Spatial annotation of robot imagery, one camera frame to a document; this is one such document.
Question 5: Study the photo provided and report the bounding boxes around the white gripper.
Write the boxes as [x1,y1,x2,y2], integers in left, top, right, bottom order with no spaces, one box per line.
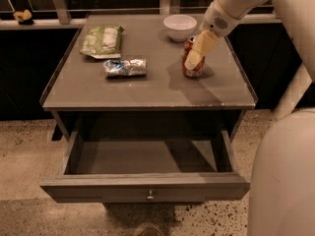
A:
[184,0,241,70]

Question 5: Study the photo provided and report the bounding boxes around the red coke can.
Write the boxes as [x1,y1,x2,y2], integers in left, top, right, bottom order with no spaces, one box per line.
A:
[182,36,205,78]

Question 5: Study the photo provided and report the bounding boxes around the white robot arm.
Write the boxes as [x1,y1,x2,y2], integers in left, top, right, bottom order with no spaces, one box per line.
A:
[185,0,315,236]

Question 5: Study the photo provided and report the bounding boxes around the crushed blue silver can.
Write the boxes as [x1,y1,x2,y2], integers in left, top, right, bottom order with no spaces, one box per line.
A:
[103,58,147,78]

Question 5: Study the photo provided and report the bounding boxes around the grey cabinet with top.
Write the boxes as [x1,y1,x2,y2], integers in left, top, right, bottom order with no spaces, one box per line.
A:
[40,14,257,137]

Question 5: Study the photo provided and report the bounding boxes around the grey open top drawer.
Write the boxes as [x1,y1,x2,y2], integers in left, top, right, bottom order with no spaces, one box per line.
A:
[40,131,250,204]

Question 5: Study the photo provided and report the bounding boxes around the metal drawer knob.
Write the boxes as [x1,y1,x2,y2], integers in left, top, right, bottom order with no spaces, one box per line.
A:
[146,190,155,202]

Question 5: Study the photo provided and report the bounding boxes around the white ceramic bowl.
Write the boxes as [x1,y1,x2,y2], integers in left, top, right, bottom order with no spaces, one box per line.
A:
[163,14,197,42]

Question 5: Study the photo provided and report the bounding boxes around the green chip bag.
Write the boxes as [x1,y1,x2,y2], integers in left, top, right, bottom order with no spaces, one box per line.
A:
[80,25,124,59]

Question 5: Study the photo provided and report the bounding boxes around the metal window railing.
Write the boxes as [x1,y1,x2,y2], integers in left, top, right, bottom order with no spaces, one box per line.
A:
[0,0,284,30]

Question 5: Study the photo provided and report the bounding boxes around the small yellow sponge object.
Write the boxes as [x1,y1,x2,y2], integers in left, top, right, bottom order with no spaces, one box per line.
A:
[13,9,33,25]

